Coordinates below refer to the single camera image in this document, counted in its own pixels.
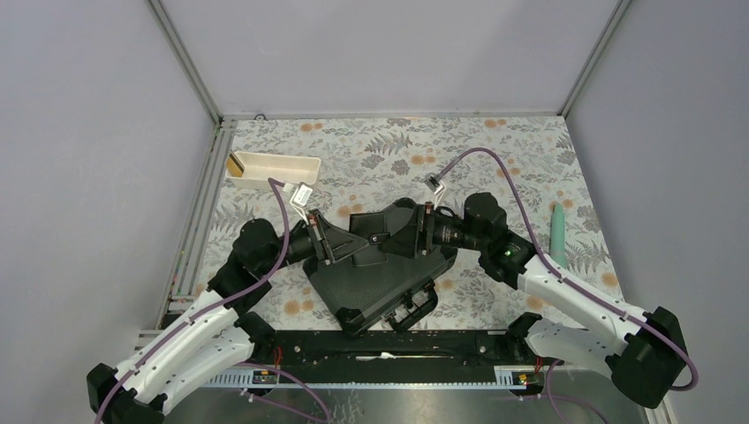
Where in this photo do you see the mint green tube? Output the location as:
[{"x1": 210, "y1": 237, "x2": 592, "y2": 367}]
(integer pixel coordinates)
[{"x1": 549, "y1": 203, "x2": 568, "y2": 268}]

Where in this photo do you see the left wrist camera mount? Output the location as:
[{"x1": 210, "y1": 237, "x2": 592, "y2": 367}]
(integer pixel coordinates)
[{"x1": 290, "y1": 182, "x2": 314, "y2": 223}]

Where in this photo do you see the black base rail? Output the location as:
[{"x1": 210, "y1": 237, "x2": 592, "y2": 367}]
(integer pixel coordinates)
[{"x1": 249, "y1": 330, "x2": 553, "y2": 385}]

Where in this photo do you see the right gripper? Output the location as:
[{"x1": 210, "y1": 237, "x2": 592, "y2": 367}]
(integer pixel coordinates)
[{"x1": 380, "y1": 202, "x2": 488, "y2": 259}]

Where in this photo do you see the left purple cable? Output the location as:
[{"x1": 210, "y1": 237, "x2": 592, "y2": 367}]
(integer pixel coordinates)
[{"x1": 93, "y1": 177, "x2": 292, "y2": 424}]

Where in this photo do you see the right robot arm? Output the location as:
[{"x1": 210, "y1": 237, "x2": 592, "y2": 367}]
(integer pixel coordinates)
[{"x1": 380, "y1": 193, "x2": 688, "y2": 409}]

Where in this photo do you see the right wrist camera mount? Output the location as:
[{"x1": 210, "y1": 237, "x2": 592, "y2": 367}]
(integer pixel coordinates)
[{"x1": 425, "y1": 173, "x2": 447, "y2": 208}]

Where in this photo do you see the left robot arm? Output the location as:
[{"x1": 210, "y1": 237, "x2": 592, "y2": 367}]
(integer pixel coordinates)
[{"x1": 87, "y1": 210, "x2": 368, "y2": 423}]

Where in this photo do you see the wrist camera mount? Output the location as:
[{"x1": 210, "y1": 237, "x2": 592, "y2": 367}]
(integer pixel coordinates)
[
  {"x1": 290, "y1": 182, "x2": 314, "y2": 223},
  {"x1": 425, "y1": 173, "x2": 447, "y2": 208}
]

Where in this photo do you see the white plastic tray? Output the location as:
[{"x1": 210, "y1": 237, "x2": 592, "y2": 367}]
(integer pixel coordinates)
[{"x1": 225, "y1": 151, "x2": 322, "y2": 190}]

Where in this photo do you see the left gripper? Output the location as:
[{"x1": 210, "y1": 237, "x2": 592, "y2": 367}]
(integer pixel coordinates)
[{"x1": 259, "y1": 208, "x2": 369, "y2": 276}]

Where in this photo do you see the dark grey hard case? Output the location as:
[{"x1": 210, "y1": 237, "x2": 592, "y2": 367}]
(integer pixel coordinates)
[{"x1": 301, "y1": 197, "x2": 464, "y2": 339}]

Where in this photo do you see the floral tablecloth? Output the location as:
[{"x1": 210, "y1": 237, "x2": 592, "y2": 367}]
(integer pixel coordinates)
[{"x1": 186, "y1": 116, "x2": 628, "y2": 332}]

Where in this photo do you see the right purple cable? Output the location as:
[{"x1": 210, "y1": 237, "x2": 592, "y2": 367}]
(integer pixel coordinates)
[{"x1": 438, "y1": 147, "x2": 700, "y2": 392}]

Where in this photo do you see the purple cable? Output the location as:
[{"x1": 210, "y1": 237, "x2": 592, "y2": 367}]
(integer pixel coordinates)
[
  {"x1": 438, "y1": 147, "x2": 700, "y2": 392},
  {"x1": 93, "y1": 177, "x2": 292, "y2": 424}
]

